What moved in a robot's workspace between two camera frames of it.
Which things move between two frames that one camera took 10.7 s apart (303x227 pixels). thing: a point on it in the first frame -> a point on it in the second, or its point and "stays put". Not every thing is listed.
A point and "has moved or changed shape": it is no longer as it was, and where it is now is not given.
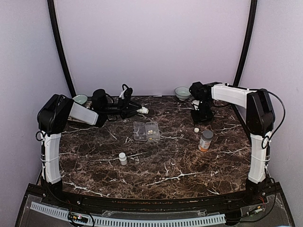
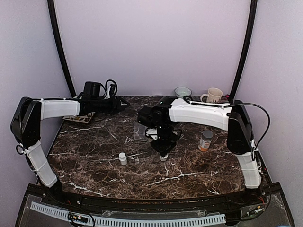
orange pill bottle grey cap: [205, 140] stays put
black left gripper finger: [134, 106] -> [123, 104]
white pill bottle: [143, 110] has moved or changed shape
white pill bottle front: [123, 158] stays put
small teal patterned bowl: [182, 93] stays put
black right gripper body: [204, 114] -> [165, 144]
